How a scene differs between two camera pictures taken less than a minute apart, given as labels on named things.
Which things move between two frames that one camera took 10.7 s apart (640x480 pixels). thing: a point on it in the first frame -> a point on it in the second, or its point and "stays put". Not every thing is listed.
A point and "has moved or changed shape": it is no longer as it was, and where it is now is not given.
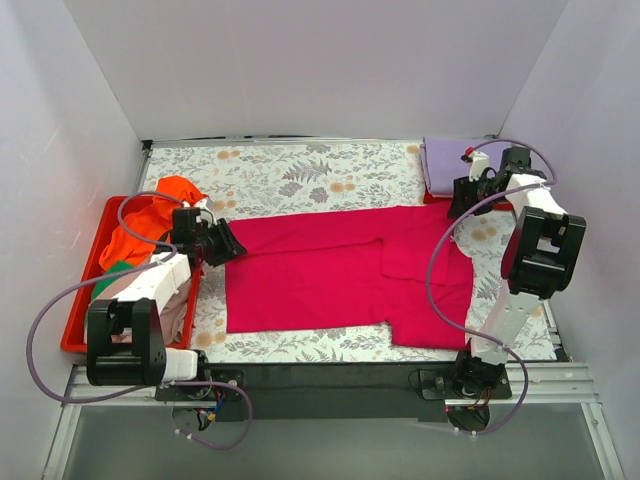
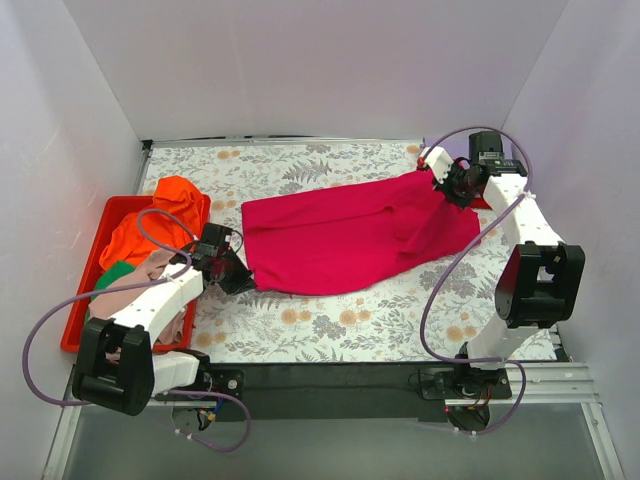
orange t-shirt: (153, 221) stays put
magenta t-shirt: (353, 268) has moved or changed shape
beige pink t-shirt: (173, 317) stays put
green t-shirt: (118, 266) stays put
